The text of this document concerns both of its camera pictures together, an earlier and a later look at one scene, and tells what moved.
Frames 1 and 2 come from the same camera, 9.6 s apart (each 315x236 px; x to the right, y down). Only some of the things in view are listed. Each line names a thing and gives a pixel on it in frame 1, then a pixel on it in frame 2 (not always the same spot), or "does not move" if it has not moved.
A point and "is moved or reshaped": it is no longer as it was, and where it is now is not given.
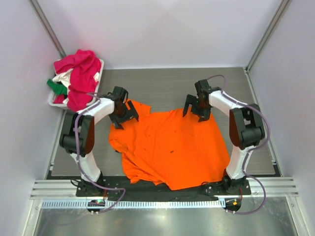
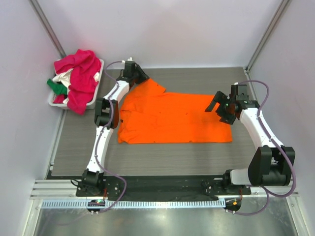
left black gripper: x=130 y=114 -> x=143 y=77
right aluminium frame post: x=283 y=5 does not move
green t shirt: x=57 y=88 does not move
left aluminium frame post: x=41 y=15 does not move
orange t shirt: x=167 y=148 is moved or reshaped
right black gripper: x=204 y=115 -> x=219 y=98
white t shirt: x=64 y=77 does not move
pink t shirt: x=84 y=65 does not move
